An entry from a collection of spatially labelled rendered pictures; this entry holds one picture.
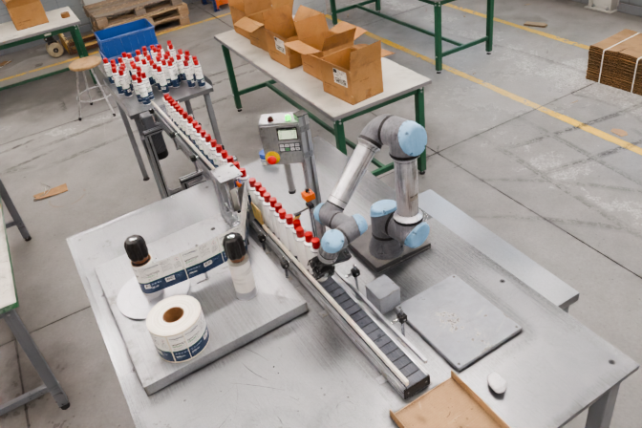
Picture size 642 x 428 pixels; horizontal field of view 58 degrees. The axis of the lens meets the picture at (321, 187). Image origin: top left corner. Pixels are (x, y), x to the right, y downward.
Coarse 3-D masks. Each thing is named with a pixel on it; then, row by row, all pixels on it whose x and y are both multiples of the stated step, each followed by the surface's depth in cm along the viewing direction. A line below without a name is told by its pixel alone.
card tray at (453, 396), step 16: (448, 384) 196; (464, 384) 192; (416, 400) 192; (432, 400) 192; (448, 400) 191; (464, 400) 190; (480, 400) 187; (400, 416) 189; (416, 416) 188; (432, 416) 187; (448, 416) 186; (464, 416) 186; (480, 416) 185; (496, 416) 181
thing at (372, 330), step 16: (272, 240) 265; (288, 256) 254; (336, 288) 234; (352, 304) 226; (368, 320) 218; (368, 336) 211; (384, 336) 210; (384, 352) 205; (400, 352) 204; (400, 368) 198; (416, 368) 198
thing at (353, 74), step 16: (352, 48) 407; (368, 48) 372; (320, 64) 400; (336, 64) 408; (352, 64) 372; (368, 64) 381; (336, 80) 392; (352, 80) 378; (368, 80) 387; (336, 96) 400; (352, 96) 384; (368, 96) 392
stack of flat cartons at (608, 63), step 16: (624, 32) 541; (592, 48) 526; (608, 48) 519; (624, 48) 515; (640, 48) 510; (592, 64) 532; (608, 64) 520; (624, 64) 507; (640, 64) 495; (592, 80) 538; (608, 80) 526; (624, 80) 513; (640, 80) 501
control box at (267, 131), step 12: (264, 120) 232; (276, 120) 231; (264, 132) 231; (276, 132) 230; (300, 132) 230; (264, 144) 234; (276, 144) 234; (300, 144) 233; (276, 156) 237; (288, 156) 236; (300, 156) 236
